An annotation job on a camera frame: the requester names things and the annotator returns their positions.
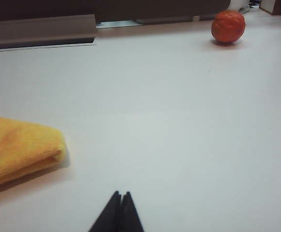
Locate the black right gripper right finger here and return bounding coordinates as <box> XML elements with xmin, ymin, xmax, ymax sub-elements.
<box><xmin>117</xmin><ymin>191</ymin><xmax>145</xmax><ymax>232</ymax></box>

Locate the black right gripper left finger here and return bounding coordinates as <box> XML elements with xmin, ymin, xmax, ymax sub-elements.
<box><xmin>88</xmin><ymin>191</ymin><xmax>122</xmax><ymax>232</ymax></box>

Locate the yellow microfibre rag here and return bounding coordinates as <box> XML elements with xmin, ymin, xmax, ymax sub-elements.
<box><xmin>0</xmin><ymin>115</ymin><xmax>67</xmax><ymax>190</ymax></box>

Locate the grey-brown fabric desk divider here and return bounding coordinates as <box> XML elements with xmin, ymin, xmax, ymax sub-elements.
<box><xmin>0</xmin><ymin>0</ymin><xmax>232</xmax><ymax>25</ymax></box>

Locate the orange mandarin fruit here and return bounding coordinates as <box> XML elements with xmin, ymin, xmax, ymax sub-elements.
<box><xmin>211</xmin><ymin>10</ymin><xmax>246</xmax><ymax>44</ymax></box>

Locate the white rounded appliance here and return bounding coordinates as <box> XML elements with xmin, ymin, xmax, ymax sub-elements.
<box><xmin>229</xmin><ymin>0</ymin><xmax>250</xmax><ymax>13</ymax></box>

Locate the brown cardboard box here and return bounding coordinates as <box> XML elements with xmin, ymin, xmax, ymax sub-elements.
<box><xmin>258</xmin><ymin>0</ymin><xmax>281</xmax><ymax>16</ymax></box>

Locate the grey metal cable tray flap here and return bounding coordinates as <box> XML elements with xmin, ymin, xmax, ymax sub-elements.
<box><xmin>0</xmin><ymin>14</ymin><xmax>98</xmax><ymax>51</ymax></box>

